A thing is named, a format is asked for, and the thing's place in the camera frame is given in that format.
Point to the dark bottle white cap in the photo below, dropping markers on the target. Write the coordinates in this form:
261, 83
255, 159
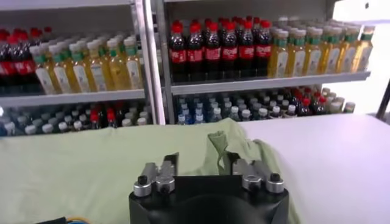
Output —
47, 128
262, 112
276, 111
77, 124
246, 114
291, 109
30, 129
62, 126

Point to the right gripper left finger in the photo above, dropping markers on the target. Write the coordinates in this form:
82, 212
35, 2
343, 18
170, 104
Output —
164, 179

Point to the light green shirt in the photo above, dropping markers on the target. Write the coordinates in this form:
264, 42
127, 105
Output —
76, 170

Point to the blue water bottle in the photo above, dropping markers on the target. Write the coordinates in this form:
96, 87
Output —
199, 117
182, 119

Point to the cola bottle red cap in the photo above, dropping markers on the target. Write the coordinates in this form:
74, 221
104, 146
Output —
246, 52
305, 105
263, 51
94, 118
195, 54
229, 53
212, 54
178, 54
24, 65
6, 68
111, 117
321, 104

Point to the grey metal shelf rack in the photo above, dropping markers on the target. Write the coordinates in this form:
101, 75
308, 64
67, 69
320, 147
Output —
259, 83
70, 98

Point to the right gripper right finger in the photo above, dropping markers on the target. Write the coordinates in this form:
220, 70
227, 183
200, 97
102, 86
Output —
256, 179

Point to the black metal pole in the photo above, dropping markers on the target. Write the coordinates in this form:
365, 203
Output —
383, 103

